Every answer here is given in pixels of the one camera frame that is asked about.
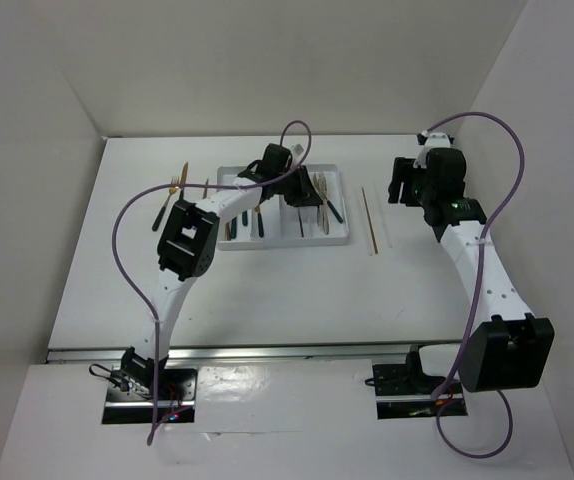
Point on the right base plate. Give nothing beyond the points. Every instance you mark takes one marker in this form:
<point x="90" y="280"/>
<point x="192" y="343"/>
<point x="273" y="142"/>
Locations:
<point x="403" y="394"/>

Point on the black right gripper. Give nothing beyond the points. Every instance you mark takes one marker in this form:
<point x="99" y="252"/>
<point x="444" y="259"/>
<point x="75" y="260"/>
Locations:
<point x="403" y="171"/>

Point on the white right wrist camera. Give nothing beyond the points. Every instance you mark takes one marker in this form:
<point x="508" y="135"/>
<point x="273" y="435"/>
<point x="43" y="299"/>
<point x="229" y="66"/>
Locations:
<point x="428" y="141"/>

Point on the gold knife green handle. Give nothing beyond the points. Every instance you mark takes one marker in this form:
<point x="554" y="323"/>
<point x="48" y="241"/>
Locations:
<point x="260" y="222"/>
<point x="183" y="177"/>

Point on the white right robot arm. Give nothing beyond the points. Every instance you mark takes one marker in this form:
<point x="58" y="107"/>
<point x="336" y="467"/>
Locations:
<point x="505" y="346"/>

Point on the brown chopstick pair left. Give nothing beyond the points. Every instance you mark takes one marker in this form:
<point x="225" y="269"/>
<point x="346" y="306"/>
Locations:
<point x="205" y="189"/>

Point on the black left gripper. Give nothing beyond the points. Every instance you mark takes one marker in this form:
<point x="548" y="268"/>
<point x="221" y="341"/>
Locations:
<point x="305" y="194"/>

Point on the aluminium rail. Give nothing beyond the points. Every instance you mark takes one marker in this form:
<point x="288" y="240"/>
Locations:
<point x="253" y="352"/>

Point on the gold fork green handle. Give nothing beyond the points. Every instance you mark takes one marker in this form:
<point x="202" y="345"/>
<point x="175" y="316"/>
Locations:
<point x="334" y="207"/>
<point x="171" y="191"/>

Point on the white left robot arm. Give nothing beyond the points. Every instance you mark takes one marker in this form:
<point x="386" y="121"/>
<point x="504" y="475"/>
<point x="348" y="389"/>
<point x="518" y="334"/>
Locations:
<point x="187" y="246"/>

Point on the metal chopstick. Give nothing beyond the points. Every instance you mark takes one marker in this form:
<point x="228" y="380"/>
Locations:
<point x="300" y="222"/>

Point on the white cutlery tray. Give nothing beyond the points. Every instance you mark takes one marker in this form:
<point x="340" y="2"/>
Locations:
<point x="281" y="223"/>

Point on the brown chopstick right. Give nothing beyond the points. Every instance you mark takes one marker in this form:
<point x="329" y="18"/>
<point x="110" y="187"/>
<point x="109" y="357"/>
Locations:
<point x="369" y="222"/>

